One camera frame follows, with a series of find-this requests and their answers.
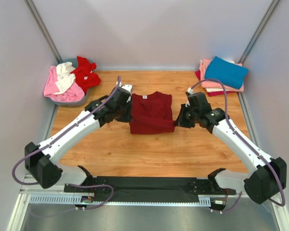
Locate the magenta folded shirt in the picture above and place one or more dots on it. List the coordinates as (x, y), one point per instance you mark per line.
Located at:
(209, 93)

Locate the aluminium frame rail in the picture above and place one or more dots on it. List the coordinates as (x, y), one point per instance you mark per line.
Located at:
(58, 188)

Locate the slotted grey cable duct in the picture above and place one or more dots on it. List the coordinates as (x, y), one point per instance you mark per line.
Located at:
(83, 200)

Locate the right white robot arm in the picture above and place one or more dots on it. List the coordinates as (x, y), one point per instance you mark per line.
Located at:
(266, 176)

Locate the blue folded shirt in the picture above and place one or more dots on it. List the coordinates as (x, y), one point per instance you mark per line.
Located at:
(230, 74)

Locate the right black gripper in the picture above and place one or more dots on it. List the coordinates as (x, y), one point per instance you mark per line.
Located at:
(180, 121)

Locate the pink crumpled shirt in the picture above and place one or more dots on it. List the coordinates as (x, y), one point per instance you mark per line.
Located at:
(74, 93)

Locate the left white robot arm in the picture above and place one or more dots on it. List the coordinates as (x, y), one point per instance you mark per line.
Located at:
(43, 159)

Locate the black base mat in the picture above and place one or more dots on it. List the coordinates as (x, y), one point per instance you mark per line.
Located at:
(163, 189)

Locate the dark red t-shirt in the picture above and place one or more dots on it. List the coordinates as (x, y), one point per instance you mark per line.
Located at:
(151, 114)

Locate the white folded shirt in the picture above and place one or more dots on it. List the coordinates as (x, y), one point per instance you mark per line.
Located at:
(213, 90)

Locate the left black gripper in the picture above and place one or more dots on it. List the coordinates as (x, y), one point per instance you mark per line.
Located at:
(128, 117)

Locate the bright red crumpled shirt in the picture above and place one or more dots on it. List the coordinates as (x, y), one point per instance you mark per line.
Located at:
(85, 75)

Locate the white crumpled shirt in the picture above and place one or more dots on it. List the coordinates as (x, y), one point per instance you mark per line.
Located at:
(65, 77)

